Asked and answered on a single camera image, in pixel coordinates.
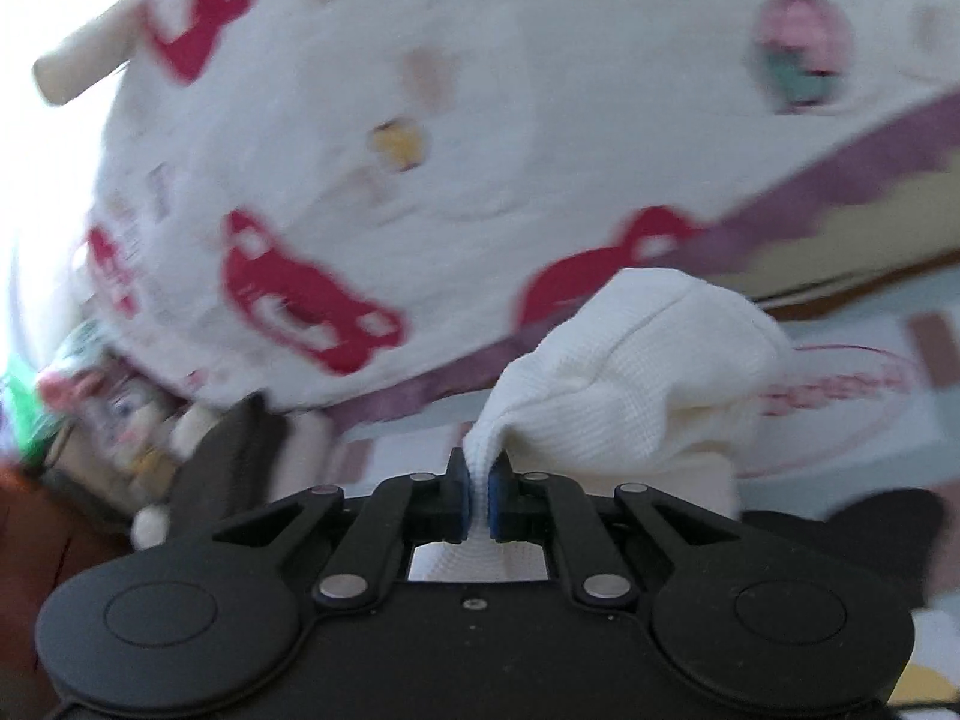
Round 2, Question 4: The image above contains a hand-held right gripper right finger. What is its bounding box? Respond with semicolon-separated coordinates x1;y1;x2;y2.
487;448;740;607

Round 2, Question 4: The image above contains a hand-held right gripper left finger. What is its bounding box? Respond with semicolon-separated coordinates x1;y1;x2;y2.
212;448;475;608

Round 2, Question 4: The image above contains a white waffle-knit garment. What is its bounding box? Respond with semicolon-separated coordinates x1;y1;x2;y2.
409;268;796;584

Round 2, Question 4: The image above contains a cream folded cloth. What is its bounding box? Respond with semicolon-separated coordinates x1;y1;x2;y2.
289;412;338;492

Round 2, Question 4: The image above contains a dark brown folded cloth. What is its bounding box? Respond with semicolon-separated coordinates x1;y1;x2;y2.
169;394;297;548

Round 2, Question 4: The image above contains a red bear print quilt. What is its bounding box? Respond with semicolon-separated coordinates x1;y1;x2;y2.
11;0;960;428

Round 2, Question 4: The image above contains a beige bed board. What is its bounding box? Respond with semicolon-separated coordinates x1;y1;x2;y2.
739;165;960;308

